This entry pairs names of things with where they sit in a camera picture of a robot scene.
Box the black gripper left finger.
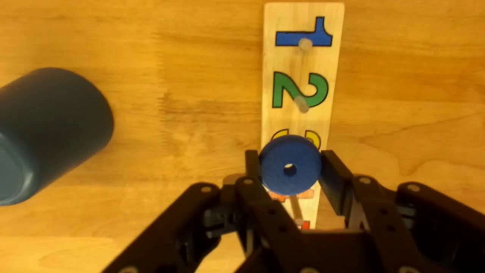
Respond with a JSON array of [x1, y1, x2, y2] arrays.
[[102, 149, 306, 273]]

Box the wooden number peg board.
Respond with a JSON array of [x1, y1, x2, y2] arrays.
[[259, 2, 347, 232]]

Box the blue wooden ring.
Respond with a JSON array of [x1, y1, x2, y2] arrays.
[[259, 133, 325, 197]]

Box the dark blue plastic cup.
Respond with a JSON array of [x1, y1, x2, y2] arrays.
[[0, 67, 115, 208]]

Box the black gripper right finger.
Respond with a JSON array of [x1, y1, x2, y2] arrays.
[[320, 149, 485, 273]]

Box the thin wooden dowel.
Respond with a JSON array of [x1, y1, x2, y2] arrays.
[[297, 36, 314, 53], [294, 96, 312, 115]]

